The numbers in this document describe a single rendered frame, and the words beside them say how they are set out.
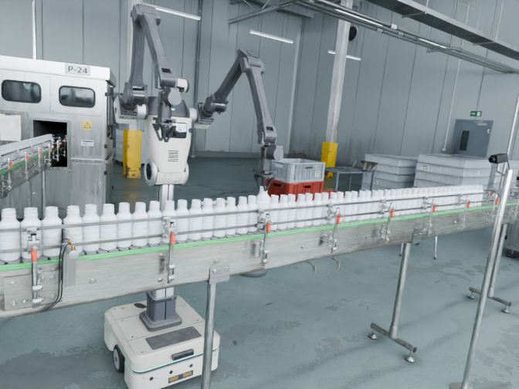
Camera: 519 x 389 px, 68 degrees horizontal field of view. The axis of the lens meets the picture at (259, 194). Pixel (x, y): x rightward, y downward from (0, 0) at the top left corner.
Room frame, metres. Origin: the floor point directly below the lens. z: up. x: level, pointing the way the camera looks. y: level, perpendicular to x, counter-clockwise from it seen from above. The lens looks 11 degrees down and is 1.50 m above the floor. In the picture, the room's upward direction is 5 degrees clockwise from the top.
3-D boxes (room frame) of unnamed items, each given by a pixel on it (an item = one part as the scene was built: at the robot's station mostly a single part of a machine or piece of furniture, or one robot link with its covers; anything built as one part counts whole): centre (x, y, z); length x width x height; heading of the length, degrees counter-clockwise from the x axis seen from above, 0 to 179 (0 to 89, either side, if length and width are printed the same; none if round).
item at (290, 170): (4.46, -0.40, 1.00); 0.61 x 0.41 x 0.22; 134
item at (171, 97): (1.59, 0.40, 1.60); 0.12 x 0.09 x 0.12; 37
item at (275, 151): (1.74, -0.04, 1.40); 0.12 x 0.09 x 0.12; 36
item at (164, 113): (1.62, 0.42, 1.51); 0.10 x 0.07 x 0.07; 36
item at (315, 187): (4.46, -0.41, 0.78); 0.61 x 0.41 x 0.22; 133
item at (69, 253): (1.17, 0.64, 0.96); 0.23 x 0.10 x 0.27; 36
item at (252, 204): (1.73, 0.03, 1.09); 0.06 x 0.06 x 0.17
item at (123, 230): (1.38, 0.50, 1.08); 0.06 x 0.06 x 0.17
